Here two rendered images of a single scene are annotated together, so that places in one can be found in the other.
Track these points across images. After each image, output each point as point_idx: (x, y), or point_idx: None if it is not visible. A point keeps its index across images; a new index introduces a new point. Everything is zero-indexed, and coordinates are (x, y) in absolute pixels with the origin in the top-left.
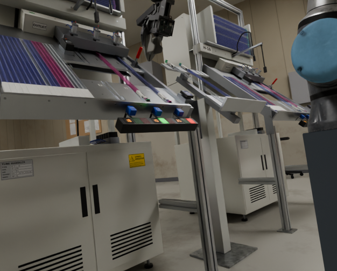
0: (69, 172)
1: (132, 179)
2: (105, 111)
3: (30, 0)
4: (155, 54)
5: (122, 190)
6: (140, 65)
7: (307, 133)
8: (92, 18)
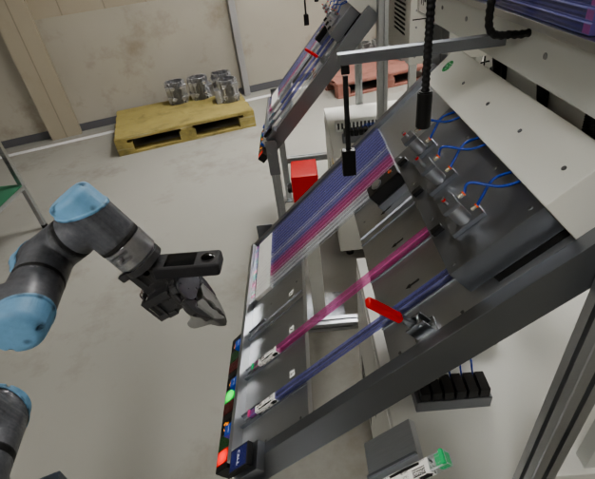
0: (369, 346)
1: None
2: None
3: (453, 30)
4: (213, 324)
5: None
6: (419, 347)
7: (55, 472)
8: (532, 75)
